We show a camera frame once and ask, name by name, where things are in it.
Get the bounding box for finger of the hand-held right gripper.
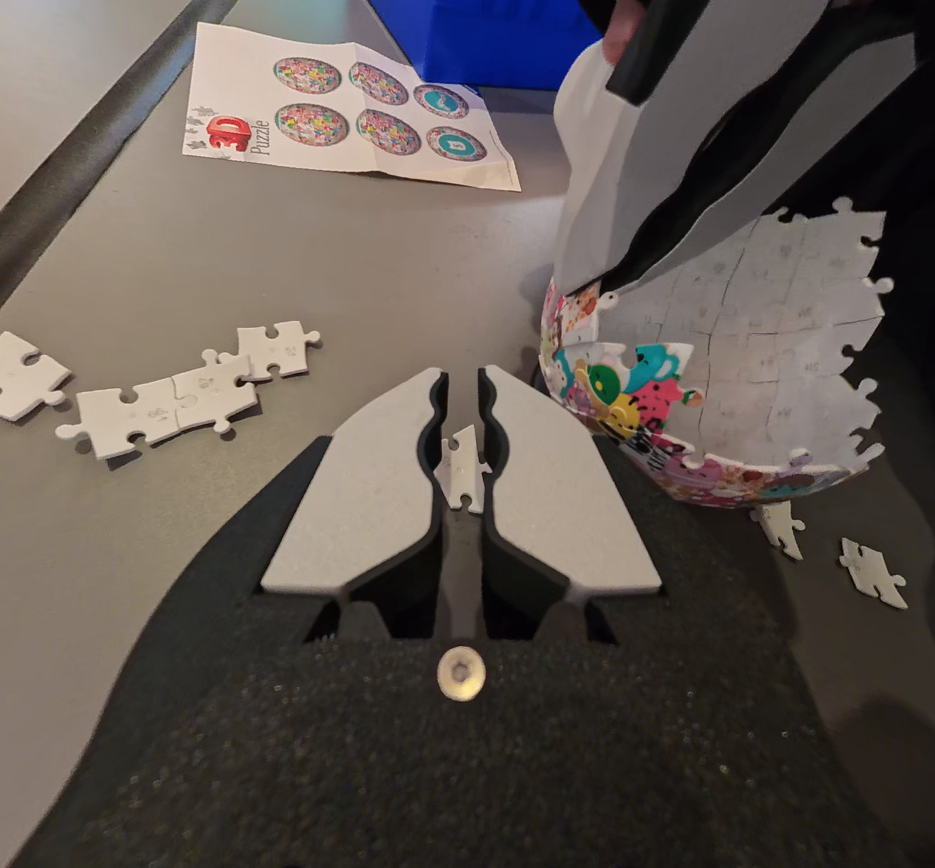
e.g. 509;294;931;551
600;6;920;294
553;0;848;294

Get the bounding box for puzzle instruction sheet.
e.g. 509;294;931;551
183;22;522;192

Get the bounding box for partly built puzzle ball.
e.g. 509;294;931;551
539;198;894;511

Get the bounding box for white puzzle piece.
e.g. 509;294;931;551
0;331;72;422
433;424;492;515
219;320;321;381
751;501;806;561
839;537;909;609

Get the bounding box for blue plastic bin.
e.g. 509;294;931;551
345;0;600;91

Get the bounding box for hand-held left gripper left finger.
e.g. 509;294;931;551
259;368;450;639

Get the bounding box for joined white puzzle pieces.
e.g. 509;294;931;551
56;350;258;460

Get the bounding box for person's right hand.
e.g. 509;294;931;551
602;0;650;67

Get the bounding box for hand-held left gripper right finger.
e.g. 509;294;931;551
477;364;663;639

